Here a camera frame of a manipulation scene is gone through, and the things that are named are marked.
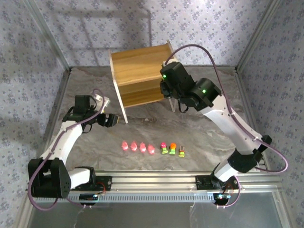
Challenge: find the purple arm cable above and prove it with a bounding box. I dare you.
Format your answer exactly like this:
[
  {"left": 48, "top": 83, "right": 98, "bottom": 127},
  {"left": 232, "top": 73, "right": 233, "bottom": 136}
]
[
  {"left": 165, "top": 44, "right": 289, "bottom": 209},
  {"left": 28, "top": 89, "right": 110, "bottom": 211}
]

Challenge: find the left controller board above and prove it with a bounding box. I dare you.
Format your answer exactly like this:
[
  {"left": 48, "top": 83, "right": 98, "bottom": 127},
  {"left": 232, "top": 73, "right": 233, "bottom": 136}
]
[{"left": 79, "top": 193, "right": 99, "bottom": 206}]

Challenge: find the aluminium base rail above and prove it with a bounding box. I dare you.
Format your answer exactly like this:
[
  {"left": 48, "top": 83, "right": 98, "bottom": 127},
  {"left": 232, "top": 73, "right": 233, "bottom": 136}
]
[{"left": 95, "top": 170, "right": 283, "bottom": 192}]

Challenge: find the aluminium right side rail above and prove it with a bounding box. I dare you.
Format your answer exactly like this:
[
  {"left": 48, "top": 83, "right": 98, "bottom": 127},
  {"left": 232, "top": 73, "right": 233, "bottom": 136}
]
[{"left": 234, "top": 68, "right": 271, "bottom": 172}]

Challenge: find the wooden shelf with white sides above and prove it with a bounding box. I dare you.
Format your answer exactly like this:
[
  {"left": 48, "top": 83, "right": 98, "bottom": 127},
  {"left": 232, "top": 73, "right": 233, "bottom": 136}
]
[{"left": 108, "top": 39, "right": 181, "bottom": 124}]

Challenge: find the slotted grey cable duct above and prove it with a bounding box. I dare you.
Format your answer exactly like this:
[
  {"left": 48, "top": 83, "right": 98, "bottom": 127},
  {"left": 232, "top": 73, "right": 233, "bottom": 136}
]
[{"left": 67, "top": 191, "right": 216, "bottom": 203}]

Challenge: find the grey metal panel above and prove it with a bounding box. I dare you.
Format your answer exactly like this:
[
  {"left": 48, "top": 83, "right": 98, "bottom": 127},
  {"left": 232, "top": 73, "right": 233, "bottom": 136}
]
[{"left": 21, "top": 187, "right": 288, "bottom": 228}]

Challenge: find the controller board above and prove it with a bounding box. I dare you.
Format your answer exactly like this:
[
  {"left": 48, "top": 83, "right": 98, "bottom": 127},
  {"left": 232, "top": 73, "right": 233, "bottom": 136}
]
[
  {"left": 79, "top": 193, "right": 99, "bottom": 206},
  {"left": 213, "top": 192, "right": 231, "bottom": 205}
]

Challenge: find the right controller board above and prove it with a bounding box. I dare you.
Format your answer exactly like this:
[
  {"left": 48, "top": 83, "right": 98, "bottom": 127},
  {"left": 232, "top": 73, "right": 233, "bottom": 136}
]
[{"left": 213, "top": 192, "right": 231, "bottom": 205}]

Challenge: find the aluminium left frame post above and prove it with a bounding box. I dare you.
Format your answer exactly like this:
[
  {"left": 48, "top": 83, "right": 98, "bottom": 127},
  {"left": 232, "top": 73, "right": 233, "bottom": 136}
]
[{"left": 23, "top": 0, "right": 72, "bottom": 72}]

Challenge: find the aluminium right frame post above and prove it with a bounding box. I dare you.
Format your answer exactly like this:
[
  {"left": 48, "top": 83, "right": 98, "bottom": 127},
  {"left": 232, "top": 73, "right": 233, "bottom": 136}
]
[{"left": 235, "top": 0, "right": 285, "bottom": 72}]

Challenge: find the aluminium left side rail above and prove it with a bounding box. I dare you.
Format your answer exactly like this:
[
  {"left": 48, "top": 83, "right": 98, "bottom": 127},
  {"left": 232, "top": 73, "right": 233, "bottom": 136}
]
[{"left": 44, "top": 68, "right": 72, "bottom": 143}]

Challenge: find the aluminium frame post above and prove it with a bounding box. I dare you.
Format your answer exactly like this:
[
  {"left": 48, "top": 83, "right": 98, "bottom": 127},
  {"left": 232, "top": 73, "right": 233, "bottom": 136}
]
[
  {"left": 23, "top": 0, "right": 72, "bottom": 72},
  {"left": 235, "top": 0, "right": 285, "bottom": 72}
]

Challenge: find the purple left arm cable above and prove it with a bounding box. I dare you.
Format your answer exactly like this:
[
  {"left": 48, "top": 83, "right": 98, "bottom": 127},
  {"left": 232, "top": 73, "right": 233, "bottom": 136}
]
[{"left": 28, "top": 89, "right": 110, "bottom": 211}]

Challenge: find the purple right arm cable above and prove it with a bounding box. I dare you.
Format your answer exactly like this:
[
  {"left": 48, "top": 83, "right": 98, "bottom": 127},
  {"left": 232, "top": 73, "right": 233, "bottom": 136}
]
[{"left": 165, "top": 44, "right": 289, "bottom": 209}]

